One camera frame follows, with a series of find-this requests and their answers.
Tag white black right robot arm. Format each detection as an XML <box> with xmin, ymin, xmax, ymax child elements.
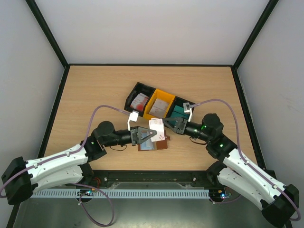
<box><xmin>163</xmin><ymin>114</ymin><xmax>299</xmax><ymax>228</ymax></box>

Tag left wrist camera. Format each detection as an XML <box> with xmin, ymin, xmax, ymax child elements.
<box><xmin>127</xmin><ymin>111</ymin><xmax>139</xmax><ymax>131</ymax></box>

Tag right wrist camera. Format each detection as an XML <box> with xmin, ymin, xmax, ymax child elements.
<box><xmin>183</xmin><ymin>102</ymin><xmax>192</xmax><ymax>122</ymax></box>

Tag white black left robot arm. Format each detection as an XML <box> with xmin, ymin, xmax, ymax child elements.
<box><xmin>0</xmin><ymin>121</ymin><xmax>157</xmax><ymax>205</ymax></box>

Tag black plastic bin left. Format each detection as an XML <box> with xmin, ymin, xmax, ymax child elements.
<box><xmin>124</xmin><ymin>82</ymin><xmax>155</xmax><ymax>117</ymax></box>

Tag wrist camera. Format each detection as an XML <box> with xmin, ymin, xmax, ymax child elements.
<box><xmin>127</xmin><ymin>111</ymin><xmax>139</xmax><ymax>131</ymax></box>
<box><xmin>183</xmin><ymin>102</ymin><xmax>192</xmax><ymax>122</ymax></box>

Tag green card stack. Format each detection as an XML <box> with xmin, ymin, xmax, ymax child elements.
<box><xmin>170</xmin><ymin>105</ymin><xmax>189</xmax><ymax>119</ymax></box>

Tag black metal frame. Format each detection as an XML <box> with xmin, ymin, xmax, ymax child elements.
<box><xmin>6</xmin><ymin>0</ymin><xmax>293</xmax><ymax>228</ymax></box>

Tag brown leather card holder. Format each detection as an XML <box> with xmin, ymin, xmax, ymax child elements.
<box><xmin>138</xmin><ymin>135</ymin><xmax>170</xmax><ymax>151</ymax></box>

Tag white credit card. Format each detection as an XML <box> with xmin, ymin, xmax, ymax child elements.
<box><xmin>149</xmin><ymin>118</ymin><xmax>165</xmax><ymax>142</ymax></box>

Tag black plastic bin right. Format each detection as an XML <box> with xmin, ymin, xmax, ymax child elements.
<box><xmin>166</xmin><ymin>96</ymin><xmax>194</xmax><ymax>118</ymax></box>

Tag yellow plastic bin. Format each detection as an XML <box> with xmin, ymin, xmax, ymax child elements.
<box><xmin>143</xmin><ymin>89</ymin><xmax>175</xmax><ymax>120</ymax></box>

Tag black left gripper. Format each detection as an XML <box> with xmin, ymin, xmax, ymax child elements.
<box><xmin>104</xmin><ymin>126</ymin><xmax>156</xmax><ymax>148</ymax></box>

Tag red white card stack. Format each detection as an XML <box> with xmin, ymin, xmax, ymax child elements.
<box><xmin>130</xmin><ymin>93</ymin><xmax>149</xmax><ymax>112</ymax></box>

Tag light blue cable duct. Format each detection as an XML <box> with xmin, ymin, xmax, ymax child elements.
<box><xmin>31</xmin><ymin>189</ymin><xmax>209</xmax><ymax>199</ymax></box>

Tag black plastic bin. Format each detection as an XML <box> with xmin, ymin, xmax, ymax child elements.
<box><xmin>124</xmin><ymin>82</ymin><xmax>155</xmax><ymax>117</ymax></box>
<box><xmin>166</xmin><ymin>96</ymin><xmax>194</xmax><ymax>118</ymax></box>

